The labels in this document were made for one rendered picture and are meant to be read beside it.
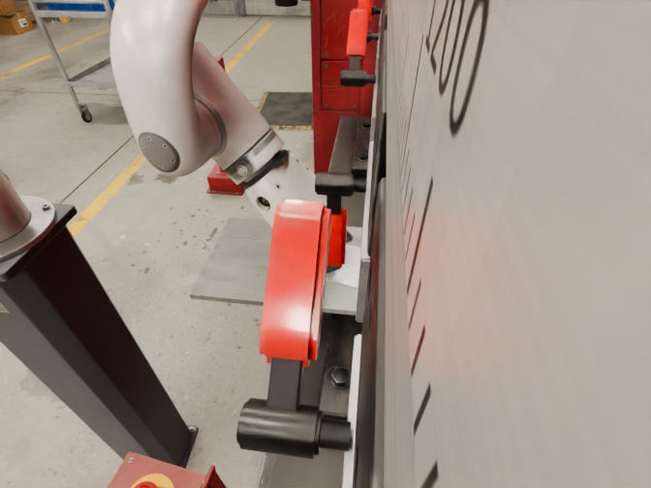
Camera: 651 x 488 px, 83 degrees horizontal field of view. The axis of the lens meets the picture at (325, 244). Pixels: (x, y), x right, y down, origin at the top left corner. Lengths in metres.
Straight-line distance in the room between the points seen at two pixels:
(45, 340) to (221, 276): 0.41
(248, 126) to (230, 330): 1.38
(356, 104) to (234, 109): 0.91
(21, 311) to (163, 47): 0.56
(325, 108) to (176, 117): 1.00
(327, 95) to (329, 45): 0.15
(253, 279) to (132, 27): 0.33
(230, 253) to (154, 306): 1.39
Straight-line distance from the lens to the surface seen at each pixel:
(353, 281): 0.54
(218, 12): 8.11
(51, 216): 0.80
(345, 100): 1.34
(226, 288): 0.55
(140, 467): 0.71
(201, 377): 1.67
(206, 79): 0.47
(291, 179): 0.49
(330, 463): 0.55
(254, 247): 0.61
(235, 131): 0.46
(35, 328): 0.85
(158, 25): 0.40
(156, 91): 0.40
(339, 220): 0.31
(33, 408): 1.89
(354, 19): 0.51
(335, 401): 0.55
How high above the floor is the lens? 1.40
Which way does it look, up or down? 42 degrees down
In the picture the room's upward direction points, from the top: straight up
